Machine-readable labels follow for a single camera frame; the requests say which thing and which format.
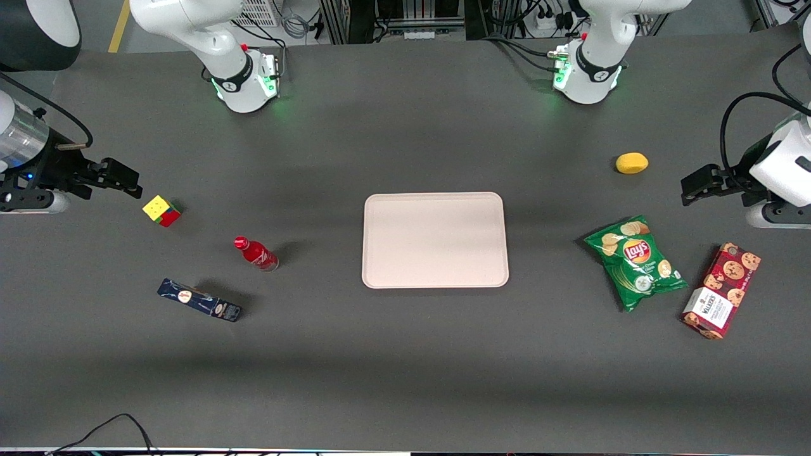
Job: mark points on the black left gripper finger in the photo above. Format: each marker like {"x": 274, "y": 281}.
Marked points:
{"x": 740, "y": 183}
{"x": 702, "y": 185}

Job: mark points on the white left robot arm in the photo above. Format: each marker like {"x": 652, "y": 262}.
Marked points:
{"x": 602, "y": 57}

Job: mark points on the green Lay's chips bag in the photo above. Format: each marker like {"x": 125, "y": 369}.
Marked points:
{"x": 637, "y": 263}

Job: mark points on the white vented box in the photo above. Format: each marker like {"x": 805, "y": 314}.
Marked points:
{"x": 260, "y": 11}

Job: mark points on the black metal frame rack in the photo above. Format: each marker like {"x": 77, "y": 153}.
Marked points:
{"x": 355, "y": 19}

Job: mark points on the red Walkers cookie box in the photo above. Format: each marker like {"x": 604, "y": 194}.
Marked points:
{"x": 722, "y": 291}

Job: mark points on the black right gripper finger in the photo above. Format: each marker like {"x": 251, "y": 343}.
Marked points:
{"x": 117, "y": 176}
{"x": 82, "y": 191}

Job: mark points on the multicolour puzzle cube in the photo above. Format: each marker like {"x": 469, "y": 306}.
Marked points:
{"x": 161, "y": 211}

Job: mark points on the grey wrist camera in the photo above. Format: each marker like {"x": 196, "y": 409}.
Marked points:
{"x": 38, "y": 202}
{"x": 782, "y": 216}

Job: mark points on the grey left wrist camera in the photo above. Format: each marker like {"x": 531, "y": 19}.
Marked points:
{"x": 782, "y": 216}

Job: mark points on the dark blue snack box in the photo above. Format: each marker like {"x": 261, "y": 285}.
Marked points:
{"x": 199, "y": 300}

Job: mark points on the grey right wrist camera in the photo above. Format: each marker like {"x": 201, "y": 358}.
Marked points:
{"x": 38, "y": 202}

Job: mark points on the beige plastic tray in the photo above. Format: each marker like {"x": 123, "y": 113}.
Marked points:
{"x": 435, "y": 240}

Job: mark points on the yellow lemon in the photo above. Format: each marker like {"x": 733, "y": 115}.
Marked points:
{"x": 632, "y": 163}

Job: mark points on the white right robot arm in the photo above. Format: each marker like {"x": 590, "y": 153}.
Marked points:
{"x": 190, "y": 25}

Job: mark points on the red coke bottle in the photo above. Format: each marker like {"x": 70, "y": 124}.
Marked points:
{"x": 256, "y": 254}

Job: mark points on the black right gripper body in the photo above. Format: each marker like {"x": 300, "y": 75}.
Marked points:
{"x": 56, "y": 166}

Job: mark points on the white power strip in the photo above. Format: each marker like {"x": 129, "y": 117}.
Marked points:
{"x": 552, "y": 22}

